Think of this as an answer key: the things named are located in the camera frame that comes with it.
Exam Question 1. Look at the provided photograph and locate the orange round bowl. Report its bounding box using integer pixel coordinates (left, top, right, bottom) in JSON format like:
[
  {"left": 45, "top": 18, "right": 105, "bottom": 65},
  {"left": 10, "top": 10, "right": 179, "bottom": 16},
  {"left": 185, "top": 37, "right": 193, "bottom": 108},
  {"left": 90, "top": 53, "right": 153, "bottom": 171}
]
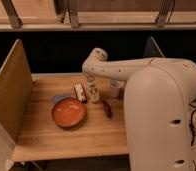
[{"left": 52, "top": 98, "right": 86, "bottom": 128}]

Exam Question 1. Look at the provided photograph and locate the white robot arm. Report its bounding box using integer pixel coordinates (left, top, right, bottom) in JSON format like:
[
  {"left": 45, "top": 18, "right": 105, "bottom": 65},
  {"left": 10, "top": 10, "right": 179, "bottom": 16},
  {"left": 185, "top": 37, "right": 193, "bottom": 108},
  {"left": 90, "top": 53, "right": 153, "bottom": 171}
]
[{"left": 82, "top": 48, "right": 196, "bottom": 171}]

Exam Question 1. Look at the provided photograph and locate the wooden shelf with brackets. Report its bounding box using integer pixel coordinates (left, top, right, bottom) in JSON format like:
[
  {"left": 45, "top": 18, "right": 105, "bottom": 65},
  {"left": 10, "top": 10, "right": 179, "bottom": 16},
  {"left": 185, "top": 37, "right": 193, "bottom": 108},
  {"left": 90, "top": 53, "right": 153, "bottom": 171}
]
[{"left": 0, "top": 0, "right": 196, "bottom": 32}]

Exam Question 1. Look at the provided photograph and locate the wooden left side panel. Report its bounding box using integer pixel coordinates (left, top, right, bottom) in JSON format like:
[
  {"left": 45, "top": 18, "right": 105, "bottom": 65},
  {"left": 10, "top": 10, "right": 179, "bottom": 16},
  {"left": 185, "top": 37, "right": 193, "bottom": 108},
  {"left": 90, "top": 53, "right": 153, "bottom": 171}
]
[{"left": 0, "top": 39, "right": 33, "bottom": 141}]

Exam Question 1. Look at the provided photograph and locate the small blue-grey object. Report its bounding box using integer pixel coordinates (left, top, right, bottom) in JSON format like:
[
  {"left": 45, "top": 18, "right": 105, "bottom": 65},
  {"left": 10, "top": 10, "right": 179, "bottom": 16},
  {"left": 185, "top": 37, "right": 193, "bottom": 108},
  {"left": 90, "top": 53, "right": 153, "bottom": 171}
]
[{"left": 51, "top": 94, "right": 71, "bottom": 104}]

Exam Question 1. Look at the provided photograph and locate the white paper cup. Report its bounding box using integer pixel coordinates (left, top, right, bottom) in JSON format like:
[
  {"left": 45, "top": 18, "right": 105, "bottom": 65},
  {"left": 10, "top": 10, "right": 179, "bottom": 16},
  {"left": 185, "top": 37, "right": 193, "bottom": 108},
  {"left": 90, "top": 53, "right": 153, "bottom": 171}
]
[{"left": 109, "top": 80, "right": 124, "bottom": 98}]

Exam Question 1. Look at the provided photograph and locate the dark right side panel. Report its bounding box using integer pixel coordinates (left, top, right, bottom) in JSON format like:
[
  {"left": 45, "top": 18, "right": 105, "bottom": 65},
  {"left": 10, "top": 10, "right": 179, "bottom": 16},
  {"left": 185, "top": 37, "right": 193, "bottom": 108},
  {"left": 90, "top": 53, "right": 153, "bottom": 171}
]
[{"left": 143, "top": 36, "right": 164, "bottom": 58}]

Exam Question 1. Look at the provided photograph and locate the red and white box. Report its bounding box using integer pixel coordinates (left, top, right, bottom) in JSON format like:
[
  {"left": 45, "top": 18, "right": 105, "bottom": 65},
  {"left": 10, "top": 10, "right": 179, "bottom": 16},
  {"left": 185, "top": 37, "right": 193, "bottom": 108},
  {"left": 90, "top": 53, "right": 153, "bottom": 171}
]
[{"left": 74, "top": 84, "right": 87, "bottom": 103}]

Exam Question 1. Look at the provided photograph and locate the white plastic bottle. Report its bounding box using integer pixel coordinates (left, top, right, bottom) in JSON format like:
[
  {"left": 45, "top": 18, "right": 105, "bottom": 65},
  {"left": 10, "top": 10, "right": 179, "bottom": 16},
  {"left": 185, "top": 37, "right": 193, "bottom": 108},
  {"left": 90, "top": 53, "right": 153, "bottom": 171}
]
[{"left": 87, "top": 75, "right": 100, "bottom": 103}]

